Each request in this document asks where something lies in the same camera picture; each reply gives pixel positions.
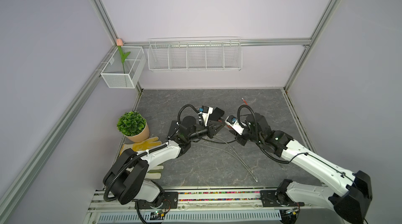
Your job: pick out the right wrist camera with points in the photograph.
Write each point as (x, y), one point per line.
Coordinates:
(236, 127)

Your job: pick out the beige plant pot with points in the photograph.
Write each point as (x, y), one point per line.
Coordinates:
(145, 134)

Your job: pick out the green artificial plant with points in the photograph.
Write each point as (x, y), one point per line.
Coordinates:
(131, 123)

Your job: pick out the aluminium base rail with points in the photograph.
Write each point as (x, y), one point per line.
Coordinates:
(201, 205)

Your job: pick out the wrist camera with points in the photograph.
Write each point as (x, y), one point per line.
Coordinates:
(204, 113)
(236, 127)

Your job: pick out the white wire long basket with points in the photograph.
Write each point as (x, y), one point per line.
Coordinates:
(195, 53)

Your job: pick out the yellow white work glove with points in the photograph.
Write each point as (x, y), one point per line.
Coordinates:
(155, 173)

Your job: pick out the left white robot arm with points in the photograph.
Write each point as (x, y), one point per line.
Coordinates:
(126, 180)

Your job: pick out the small ribbed black switch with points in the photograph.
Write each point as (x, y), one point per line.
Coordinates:
(216, 115)

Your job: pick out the white mesh square basket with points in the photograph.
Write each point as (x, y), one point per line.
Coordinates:
(113, 74)

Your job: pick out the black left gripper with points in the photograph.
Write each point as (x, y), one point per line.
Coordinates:
(212, 131)

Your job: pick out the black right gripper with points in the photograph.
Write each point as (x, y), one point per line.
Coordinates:
(240, 140)

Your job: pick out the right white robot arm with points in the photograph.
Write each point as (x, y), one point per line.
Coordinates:
(347, 193)

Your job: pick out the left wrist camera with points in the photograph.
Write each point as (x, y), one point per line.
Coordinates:
(204, 113)

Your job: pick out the pink artificial tulip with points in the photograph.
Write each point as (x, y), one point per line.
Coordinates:
(123, 55)

